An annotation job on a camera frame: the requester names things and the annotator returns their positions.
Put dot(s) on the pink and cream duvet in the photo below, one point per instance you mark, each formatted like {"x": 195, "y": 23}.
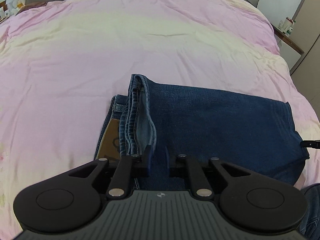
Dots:
{"x": 61, "y": 64}

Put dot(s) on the beige wardrobe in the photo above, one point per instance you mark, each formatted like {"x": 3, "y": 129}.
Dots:
{"x": 305, "y": 73}

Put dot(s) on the white right nightstand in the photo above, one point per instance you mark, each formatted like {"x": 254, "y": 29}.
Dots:
{"x": 288, "y": 50}

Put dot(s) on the left nightstand with clutter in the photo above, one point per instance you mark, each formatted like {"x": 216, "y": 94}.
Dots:
{"x": 11, "y": 8}

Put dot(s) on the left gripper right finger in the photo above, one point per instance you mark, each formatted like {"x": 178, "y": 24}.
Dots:
{"x": 223, "y": 197}

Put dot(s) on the blue denim jeans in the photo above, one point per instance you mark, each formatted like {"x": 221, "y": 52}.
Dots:
{"x": 160, "y": 121}

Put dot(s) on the operator blue jeans leg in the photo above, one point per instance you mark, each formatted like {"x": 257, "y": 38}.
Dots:
{"x": 310, "y": 224}

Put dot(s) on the clear glass cup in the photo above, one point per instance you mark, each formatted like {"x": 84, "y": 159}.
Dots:
{"x": 281, "y": 25}

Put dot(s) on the white bottle red lid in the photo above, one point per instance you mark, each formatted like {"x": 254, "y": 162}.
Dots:
{"x": 287, "y": 24}

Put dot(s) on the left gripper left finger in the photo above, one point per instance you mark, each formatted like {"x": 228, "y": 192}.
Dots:
{"x": 75, "y": 198}

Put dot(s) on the green label plastic bottle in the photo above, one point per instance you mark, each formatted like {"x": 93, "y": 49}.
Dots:
{"x": 290, "y": 29}

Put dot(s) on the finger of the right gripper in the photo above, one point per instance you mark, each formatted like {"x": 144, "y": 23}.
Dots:
{"x": 310, "y": 143}

